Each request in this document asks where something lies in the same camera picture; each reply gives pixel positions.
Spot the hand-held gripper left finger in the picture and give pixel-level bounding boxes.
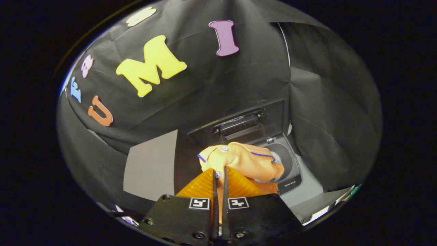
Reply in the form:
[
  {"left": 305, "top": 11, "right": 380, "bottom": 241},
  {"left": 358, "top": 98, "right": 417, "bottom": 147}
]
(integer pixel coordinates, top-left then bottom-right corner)
[{"left": 138, "top": 167, "right": 219, "bottom": 245}]

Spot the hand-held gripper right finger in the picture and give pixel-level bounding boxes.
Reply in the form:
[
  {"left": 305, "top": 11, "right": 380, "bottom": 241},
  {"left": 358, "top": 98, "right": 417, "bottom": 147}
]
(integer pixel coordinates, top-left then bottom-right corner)
[{"left": 222, "top": 166, "right": 304, "bottom": 240}]

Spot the orange polo shirt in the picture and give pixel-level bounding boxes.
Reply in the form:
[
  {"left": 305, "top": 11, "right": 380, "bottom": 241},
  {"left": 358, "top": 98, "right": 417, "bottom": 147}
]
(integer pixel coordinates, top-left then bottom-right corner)
[{"left": 197, "top": 142, "right": 285, "bottom": 222}]

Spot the grey cabinet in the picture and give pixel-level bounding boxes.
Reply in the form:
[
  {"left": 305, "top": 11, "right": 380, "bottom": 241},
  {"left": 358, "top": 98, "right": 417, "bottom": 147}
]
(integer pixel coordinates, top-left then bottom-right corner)
[{"left": 123, "top": 129, "right": 205, "bottom": 202}]

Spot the small green object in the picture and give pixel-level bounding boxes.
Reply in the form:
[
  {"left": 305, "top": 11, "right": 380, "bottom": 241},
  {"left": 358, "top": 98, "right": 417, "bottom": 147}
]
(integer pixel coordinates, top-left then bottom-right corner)
[{"left": 343, "top": 184, "right": 362, "bottom": 203}]

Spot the black backdrop cloth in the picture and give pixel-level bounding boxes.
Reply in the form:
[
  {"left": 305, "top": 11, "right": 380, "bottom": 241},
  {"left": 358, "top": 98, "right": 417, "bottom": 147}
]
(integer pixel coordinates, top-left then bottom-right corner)
[{"left": 56, "top": 0, "right": 383, "bottom": 212}]

